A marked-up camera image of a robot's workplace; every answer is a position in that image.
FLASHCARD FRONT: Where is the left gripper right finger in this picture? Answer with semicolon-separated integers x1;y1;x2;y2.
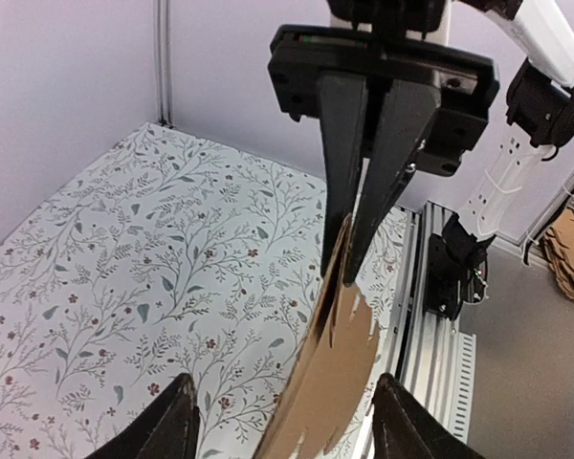
372;373;483;459

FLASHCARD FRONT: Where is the right aluminium frame post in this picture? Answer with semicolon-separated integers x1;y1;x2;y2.
153;0;174;127

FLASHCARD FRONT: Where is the floral patterned table mat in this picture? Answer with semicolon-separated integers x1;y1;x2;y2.
0;121;408;459

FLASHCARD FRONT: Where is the aluminium front rail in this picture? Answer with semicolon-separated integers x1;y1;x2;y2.
400;202;476;443

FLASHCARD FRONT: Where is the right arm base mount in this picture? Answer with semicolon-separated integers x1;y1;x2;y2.
424;214;496;321

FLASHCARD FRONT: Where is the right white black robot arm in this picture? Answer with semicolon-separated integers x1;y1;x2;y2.
268;1;574;285

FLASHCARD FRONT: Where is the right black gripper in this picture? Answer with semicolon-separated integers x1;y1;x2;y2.
268;25;499;285

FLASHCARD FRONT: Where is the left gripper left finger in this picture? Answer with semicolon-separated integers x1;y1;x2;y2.
88;373;200;459

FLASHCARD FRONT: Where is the brown cardboard box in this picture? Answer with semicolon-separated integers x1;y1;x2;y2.
253;215;380;459

